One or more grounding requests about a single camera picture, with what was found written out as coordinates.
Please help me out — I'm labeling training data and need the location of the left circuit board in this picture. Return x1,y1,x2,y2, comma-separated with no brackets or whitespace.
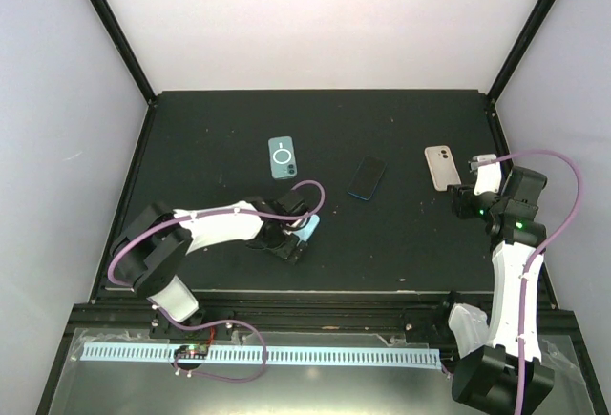
173,344,209,361

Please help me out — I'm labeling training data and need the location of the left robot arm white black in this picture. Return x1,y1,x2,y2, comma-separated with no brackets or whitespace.
107,191,320,338

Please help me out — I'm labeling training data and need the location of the light blue phone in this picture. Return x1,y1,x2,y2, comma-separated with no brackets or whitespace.
293,215,320,242

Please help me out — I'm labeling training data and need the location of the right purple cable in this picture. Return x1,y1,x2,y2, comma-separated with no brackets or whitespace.
470,148,586,415

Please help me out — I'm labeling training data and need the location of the light blue slotted cable duct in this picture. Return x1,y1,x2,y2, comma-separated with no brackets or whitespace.
79,342,442,370

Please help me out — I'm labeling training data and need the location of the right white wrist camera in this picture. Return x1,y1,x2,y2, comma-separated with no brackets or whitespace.
470,154,502,196

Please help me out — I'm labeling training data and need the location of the black frame post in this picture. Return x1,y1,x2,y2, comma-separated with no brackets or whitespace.
487,0,557,104
89,0,157,104

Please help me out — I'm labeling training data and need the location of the right black frame post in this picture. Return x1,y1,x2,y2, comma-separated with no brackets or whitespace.
487,0,557,104

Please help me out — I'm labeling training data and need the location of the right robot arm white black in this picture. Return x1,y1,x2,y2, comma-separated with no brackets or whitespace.
433,156,555,414

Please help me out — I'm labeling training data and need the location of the left black frame post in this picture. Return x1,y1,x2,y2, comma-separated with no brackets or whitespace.
89,0,157,104

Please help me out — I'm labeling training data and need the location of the teal phone with ring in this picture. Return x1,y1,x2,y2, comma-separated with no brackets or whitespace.
267,136,298,180

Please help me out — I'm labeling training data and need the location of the dark blue phone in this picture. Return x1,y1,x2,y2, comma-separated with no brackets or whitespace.
348,156,387,201

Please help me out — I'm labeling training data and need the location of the beige phone case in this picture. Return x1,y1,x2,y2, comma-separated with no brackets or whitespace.
424,145,461,192

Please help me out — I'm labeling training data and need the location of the black aluminium front rail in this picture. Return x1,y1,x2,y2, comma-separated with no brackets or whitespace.
71,290,581,340

